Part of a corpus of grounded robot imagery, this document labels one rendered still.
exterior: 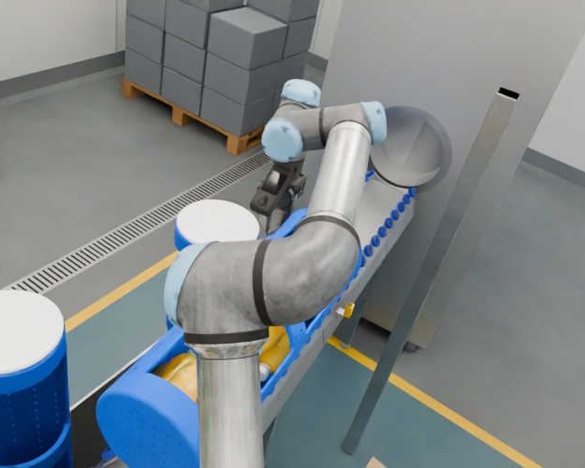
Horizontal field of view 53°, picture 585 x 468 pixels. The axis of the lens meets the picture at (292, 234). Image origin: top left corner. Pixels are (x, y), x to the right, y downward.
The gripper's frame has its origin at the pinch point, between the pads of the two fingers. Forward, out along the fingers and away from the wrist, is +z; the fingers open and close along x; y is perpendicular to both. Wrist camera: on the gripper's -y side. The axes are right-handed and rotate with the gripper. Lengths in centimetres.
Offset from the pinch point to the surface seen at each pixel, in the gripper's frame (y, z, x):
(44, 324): -25, 39, 44
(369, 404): 62, 108, -34
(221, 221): 42, 40, 35
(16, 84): 188, 135, 302
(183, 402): -35.5, 19.9, -4.8
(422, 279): 62, 40, -33
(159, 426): -39.9, 24.8, -2.5
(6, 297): -25, 39, 58
